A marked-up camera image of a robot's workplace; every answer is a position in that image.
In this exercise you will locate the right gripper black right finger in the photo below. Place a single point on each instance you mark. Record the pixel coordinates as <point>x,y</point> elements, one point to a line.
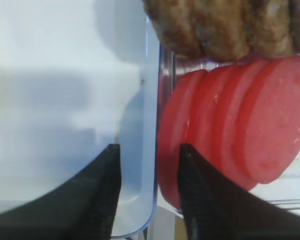
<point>215,208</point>

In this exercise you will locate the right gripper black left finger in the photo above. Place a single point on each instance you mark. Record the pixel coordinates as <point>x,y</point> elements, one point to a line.
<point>82,208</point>

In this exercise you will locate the red tomato slice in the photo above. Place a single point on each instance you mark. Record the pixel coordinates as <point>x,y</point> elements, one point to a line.
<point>267,137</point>
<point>203,109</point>
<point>171,133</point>
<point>223,134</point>

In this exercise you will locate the clear plastic patty tomato container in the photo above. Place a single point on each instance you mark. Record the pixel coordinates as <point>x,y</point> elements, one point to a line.
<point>244,119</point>

